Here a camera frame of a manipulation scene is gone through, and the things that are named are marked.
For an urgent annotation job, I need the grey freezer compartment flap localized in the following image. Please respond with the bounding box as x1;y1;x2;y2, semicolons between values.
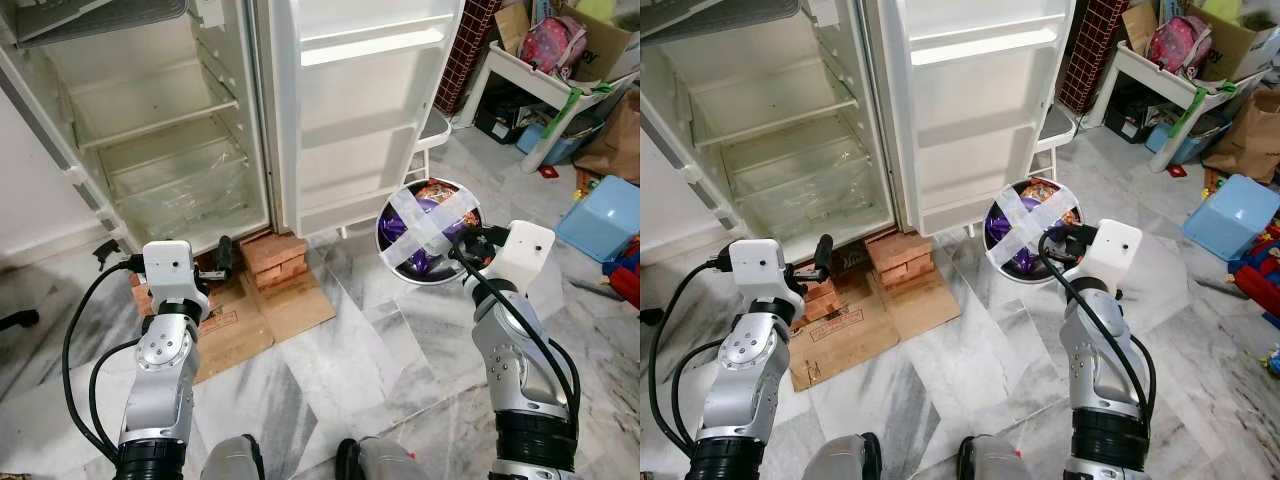
10;0;191;46
640;0;816;46

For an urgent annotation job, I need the white tape strip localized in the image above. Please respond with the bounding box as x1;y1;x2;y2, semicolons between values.
380;190;479;271
995;185;1071;276
388;186;476;276
988;188;1084;263

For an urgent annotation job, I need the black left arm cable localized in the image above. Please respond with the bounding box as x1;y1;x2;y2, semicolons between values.
648;250;736;461
62;240;146;466

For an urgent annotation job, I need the brown cardboard box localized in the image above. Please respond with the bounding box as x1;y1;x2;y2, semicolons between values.
1120;0;1276;81
495;0;641;81

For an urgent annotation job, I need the blue plastic basket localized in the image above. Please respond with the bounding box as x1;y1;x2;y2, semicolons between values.
1147;120;1231;166
517;115;606;166

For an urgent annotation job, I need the white stool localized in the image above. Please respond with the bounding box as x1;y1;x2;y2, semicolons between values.
405;105;453;186
1030;103;1077;181

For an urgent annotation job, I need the purple snack packet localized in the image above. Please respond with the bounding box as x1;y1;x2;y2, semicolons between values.
395;195;466;281
986;195;1061;281

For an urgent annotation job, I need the grey robot left leg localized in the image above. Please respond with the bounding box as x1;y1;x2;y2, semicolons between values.
200;433;266;480
800;432;883;480

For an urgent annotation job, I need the light blue plastic bin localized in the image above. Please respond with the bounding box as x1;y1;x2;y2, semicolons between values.
556;176;641;263
1182;174;1280;263

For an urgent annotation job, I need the pink backpack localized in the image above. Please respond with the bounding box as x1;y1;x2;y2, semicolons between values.
520;15;589;76
1147;15;1213;76

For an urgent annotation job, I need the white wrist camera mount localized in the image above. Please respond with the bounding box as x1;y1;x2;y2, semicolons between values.
1075;219;1144;297
728;238;804;326
143;240;211;319
488;220;557;294

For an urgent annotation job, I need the white fridge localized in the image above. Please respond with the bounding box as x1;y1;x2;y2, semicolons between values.
640;0;901;266
0;0;276;263

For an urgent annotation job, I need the green strap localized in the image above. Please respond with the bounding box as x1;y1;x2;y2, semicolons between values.
1180;80;1239;126
555;85;616;126

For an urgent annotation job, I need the red and blue toy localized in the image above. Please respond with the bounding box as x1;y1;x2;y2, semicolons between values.
1225;225;1280;331
600;235;641;309

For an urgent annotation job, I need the white fridge door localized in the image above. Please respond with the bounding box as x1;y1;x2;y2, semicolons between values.
865;0;1079;238
252;0;466;239

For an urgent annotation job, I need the grey robot leg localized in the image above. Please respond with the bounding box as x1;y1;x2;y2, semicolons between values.
957;435;1031;480
800;432;883;480
335;437;431;480
200;433;266;480

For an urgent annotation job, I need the white plastic table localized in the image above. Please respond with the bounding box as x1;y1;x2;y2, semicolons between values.
1085;40;1266;171
455;45;641;176

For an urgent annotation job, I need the glass fridge shelf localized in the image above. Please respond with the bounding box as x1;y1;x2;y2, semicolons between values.
690;80;861;151
65;75;241;151

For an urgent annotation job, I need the grey robot right leg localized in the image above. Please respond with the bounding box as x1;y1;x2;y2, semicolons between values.
957;435;1031;480
335;437;431;480

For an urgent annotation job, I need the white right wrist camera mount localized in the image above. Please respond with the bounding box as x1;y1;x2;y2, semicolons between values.
1075;219;1144;297
488;220;557;294

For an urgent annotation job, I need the black box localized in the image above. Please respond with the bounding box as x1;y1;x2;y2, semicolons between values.
1105;95;1161;144
473;95;536;146

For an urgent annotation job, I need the brown paper bag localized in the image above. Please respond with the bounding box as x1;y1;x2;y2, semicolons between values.
575;90;641;186
1203;88;1280;184

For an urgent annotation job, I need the steel bowl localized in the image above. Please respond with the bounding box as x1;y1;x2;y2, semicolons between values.
984;177;1086;286
376;178;484;287

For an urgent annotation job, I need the low red brick stack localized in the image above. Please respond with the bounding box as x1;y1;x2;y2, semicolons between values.
195;275;236;316
790;278;851;331

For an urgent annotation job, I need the clear crisper drawer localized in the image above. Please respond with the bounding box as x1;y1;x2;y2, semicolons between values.
720;125;894;263
95;125;269;251

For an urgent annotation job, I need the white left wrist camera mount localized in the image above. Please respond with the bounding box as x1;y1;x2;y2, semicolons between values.
728;238;804;326
143;240;211;319

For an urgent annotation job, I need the dark red lattice panel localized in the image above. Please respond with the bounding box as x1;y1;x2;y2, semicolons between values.
1058;0;1129;114
435;0;501;116

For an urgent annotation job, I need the tall red brick stack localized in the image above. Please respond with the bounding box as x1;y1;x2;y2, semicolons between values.
866;232;936;291
243;232;311;291

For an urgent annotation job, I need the flat brown cardboard sheet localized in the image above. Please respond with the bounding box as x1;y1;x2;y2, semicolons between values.
788;268;966;393
190;268;337;386

